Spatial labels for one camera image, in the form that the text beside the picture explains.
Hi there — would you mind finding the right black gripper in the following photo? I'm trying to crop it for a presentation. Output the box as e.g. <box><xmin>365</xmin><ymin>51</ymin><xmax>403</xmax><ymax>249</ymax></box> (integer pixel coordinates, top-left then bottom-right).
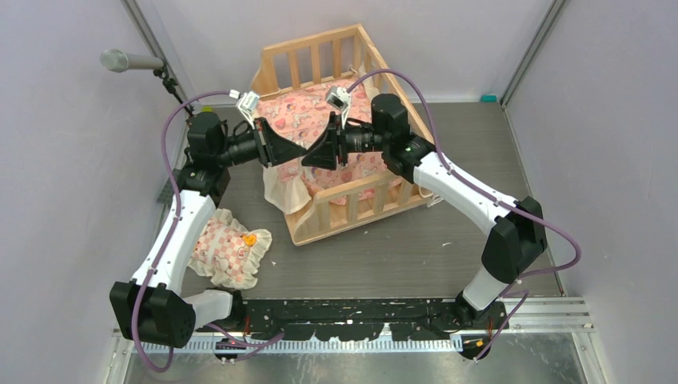
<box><xmin>301</xmin><ymin>112</ymin><xmax>389</xmax><ymax>172</ymax></box>

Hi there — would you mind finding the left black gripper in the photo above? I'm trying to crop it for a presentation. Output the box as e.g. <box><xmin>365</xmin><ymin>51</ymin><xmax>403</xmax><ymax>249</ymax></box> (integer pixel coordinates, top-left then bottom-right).
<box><xmin>216</xmin><ymin>118</ymin><xmax>306</xmax><ymax>168</ymax></box>

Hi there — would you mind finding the wooden slatted pet bed frame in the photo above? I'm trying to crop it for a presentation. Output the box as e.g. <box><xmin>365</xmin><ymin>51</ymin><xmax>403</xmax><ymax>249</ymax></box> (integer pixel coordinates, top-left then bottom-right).
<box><xmin>251</xmin><ymin>24</ymin><xmax>432</xmax><ymax>246</ymax></box>

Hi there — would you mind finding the pink printed cushion with ties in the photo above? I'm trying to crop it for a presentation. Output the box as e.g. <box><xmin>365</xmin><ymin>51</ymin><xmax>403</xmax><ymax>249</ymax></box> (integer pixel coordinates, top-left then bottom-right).
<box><xmin>257</xmin><ymin>70</ymin><xmax>386</xmax><ymax>214</ymax></box>

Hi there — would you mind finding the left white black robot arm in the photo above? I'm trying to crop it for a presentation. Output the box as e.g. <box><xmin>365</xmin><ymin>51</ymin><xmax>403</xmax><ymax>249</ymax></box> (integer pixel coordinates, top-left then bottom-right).
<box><xmin>110</xmin><ymin>112</ymin><xmax>306</xmax><ymax>348</ymax></box>

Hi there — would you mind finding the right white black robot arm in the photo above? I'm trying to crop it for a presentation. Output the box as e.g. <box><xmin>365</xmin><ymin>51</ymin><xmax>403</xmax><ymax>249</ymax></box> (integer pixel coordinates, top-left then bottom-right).
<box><xmin>301</xmin><ymin>87</ymin><xmax>548</xmax><ymax>329</ymax></box>

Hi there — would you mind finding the small checkered ruffled pillow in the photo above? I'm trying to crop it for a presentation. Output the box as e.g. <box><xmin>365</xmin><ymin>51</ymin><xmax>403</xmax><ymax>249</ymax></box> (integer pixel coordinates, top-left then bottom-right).
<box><xmin>189</xmin><ymin>209</ymin><xmax>273</xmax><ymax>290</ymax></box>

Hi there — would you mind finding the grey building plate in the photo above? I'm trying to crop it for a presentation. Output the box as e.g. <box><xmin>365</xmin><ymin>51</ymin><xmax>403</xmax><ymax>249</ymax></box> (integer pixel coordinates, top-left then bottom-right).
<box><xmin>156</xmin><ymin>178</ymin><xmax>174</xmax><ymax>206</ymax></box>

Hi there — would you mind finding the teal small block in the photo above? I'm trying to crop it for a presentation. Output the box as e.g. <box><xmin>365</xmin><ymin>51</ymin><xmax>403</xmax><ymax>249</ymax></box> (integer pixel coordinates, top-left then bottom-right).
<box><xmin>480</xmin><ymin>94</ymin><xmax>498</xmax><ymax>103</ymax></box>

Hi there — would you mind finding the silver microphone on tripod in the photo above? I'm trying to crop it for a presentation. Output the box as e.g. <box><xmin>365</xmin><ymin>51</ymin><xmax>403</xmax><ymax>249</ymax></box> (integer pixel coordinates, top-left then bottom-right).
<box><xmin>99</xmin><ymin>49</ymin><xmax>184</xmax><ymax>104</ymax></box>

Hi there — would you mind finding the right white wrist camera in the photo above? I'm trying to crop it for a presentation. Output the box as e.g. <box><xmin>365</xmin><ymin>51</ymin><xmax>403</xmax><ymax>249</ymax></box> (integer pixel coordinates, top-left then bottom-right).
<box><xmin>325</xmin><ymin>86</ymin><xmax>352</xmax><ymax>127</ymax></box>

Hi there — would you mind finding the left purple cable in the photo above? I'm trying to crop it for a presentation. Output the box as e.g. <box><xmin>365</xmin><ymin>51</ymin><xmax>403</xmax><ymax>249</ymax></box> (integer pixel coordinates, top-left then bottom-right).
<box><xmin>130</xmin><ymin>90</ymin><xmax>287</xmax><ymax>374</ymax></box>

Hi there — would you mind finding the purple cable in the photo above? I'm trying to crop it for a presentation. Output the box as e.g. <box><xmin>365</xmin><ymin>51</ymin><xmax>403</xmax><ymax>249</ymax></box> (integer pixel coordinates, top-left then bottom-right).
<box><xmin>344</xmin><ymin>69</ymin><xmax>583</xmax><ymax>364</ymax></box>
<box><xmin>130</xmin><ymin>90</ymin><xmax>287</xmax><ymax>374</ymax></box>

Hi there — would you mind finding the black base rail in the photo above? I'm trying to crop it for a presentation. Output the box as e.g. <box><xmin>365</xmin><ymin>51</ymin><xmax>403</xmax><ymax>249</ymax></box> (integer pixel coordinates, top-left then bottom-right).
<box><xmin>221</xmin><ymin>298</ymin><xmax>508</xmax><ymax>342</ymax></box>

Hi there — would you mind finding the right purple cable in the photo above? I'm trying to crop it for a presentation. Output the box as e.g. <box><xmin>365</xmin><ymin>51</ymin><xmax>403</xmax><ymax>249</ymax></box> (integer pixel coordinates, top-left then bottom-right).
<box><xmin>344</xmin><ymin>69</ymin><xmax>583</xmax><ymax>364</ymax></box>

